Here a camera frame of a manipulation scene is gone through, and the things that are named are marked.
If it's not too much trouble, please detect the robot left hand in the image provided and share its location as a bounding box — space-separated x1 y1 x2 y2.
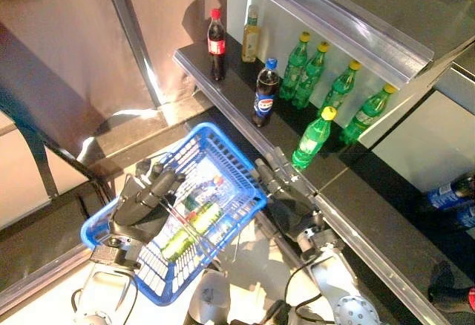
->
109 160 187 246

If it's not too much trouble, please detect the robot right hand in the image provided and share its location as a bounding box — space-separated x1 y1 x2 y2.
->
254 146 327 243

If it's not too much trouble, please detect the blue plastic shopping basket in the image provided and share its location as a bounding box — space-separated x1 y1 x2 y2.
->
80 122 269 306

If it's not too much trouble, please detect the blue label bottle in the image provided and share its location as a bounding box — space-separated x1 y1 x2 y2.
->
183 174 226 211

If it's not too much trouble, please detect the green soda bottle yellow cap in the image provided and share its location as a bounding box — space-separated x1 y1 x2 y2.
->
292 41 330 110
340 83 398 145
291 105 338 171
318 60 362 118
278 31 312 100

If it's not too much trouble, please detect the grey robot torso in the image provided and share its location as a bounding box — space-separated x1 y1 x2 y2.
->
185 268 233 325

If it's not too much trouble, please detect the cola bottle red cap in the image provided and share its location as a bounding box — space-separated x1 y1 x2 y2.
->
430 263 475 303
206 8 228 82

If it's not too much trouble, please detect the small yellow tea bottle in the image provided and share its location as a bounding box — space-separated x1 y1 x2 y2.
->
240 4 262 63

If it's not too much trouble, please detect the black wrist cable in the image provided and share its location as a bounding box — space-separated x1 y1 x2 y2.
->
284 261 324 313

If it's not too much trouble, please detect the black metal chair frame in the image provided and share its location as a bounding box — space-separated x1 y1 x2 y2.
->
0 93 114 209

